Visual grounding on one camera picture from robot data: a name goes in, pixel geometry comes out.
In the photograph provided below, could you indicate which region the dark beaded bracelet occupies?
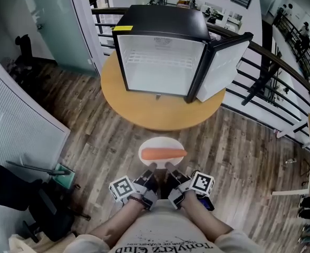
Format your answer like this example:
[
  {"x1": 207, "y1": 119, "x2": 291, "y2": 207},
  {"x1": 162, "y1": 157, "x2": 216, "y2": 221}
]
[{"x1": 128, "y1": 196, "x2": 148, "y2": 209}]

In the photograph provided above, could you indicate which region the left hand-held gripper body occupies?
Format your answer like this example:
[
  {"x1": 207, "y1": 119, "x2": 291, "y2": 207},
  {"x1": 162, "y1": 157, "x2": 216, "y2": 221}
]
[{"x1": 108, "y1": 170, "x2": 159, "y2": 211}]

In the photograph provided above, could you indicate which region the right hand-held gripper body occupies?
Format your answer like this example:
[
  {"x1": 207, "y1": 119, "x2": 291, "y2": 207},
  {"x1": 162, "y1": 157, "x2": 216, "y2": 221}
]
[{"x1": 167, "y1": 170, "x2": 216, "y2": 212}]

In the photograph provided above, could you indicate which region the person's right forearm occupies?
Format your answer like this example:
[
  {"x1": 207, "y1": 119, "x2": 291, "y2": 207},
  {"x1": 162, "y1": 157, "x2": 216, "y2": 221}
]
[{"x1": 180, "y1": 190, "x2": 234, "y2": 244}]

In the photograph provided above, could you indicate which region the round wooden table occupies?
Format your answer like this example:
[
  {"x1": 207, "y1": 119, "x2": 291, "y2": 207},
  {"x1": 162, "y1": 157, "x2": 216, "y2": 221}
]
[{"x1": 100, "y1": 48, "x2": 227, "y2": 132}]

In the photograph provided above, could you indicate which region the black metal railing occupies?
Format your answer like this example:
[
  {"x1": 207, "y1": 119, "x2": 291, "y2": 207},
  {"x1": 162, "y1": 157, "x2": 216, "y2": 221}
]
[{"x1": 91, "y1": 6, "x2": 310, "y2": 149}]

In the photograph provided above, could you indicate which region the black mini fridge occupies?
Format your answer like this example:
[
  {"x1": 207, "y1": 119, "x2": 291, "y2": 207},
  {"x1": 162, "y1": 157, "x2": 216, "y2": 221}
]
[{"x1": 111, "y1": 4, "x2": 254, "y2": 104}]

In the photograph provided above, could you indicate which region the beige cloth bag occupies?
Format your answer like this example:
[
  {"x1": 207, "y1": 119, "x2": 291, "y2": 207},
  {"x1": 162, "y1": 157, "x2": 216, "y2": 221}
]
[{"x1": 8, "y1": 232, "x2": 75, "y2": 253}]

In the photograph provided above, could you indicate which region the person's left forearm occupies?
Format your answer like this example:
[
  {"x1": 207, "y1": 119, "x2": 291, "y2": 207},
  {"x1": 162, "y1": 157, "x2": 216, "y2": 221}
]
[{"x1": 88, "y1": 196, "x2": 146, "y2": 245}]

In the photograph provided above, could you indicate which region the white plate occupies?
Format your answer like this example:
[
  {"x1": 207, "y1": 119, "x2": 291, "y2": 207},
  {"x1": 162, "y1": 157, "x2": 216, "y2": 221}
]
[{"x1": 138, "y1": 137, "x2": 184, "y2": 170}]

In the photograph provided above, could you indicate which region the black office chair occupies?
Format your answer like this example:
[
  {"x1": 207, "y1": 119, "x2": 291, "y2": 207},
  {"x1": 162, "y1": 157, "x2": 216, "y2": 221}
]
[{"x1": 0, "y1": 164, "x2": 91, "y2": 244}]

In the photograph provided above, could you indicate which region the green dustpan with handle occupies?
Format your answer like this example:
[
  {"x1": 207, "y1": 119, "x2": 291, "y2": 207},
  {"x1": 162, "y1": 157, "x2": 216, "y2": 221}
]
[{"x1": 5, "y1": 160, "x2": 76, "y2": 190}]

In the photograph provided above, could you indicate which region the person's white printed shirt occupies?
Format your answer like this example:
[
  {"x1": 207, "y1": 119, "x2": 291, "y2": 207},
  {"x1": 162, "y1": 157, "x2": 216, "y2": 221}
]
[{"x1": 62, "y1": 203, "x2": 254, "y2": 253}]

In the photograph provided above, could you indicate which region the frosted glass door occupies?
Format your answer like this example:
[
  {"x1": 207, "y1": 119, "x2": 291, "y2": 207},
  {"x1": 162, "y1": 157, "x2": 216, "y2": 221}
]
[{"x1": 20, "y1": 0, "x2": 101, "y2": 78}]

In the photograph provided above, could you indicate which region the orange carrot food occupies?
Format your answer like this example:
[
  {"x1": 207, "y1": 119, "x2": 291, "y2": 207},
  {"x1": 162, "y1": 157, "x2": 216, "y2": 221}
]
[{"x1": 141, "y1": 148, "x2": 188, "y2": 160}]

